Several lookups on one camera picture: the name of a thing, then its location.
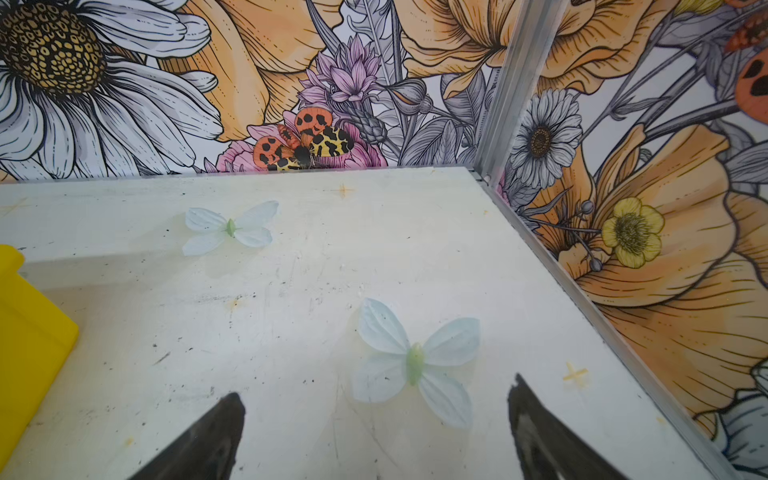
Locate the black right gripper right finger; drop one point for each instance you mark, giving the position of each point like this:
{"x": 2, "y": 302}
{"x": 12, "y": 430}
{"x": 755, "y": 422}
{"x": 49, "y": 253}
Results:
{"x": 547, "y": 448}

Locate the yellow plastic bin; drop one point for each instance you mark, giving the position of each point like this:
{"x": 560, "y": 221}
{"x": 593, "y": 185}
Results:
{"x": 36, "y": 340}

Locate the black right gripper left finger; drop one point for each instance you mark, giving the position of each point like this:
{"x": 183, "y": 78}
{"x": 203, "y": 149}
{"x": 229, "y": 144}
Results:
{"x": 206, "y": 450}

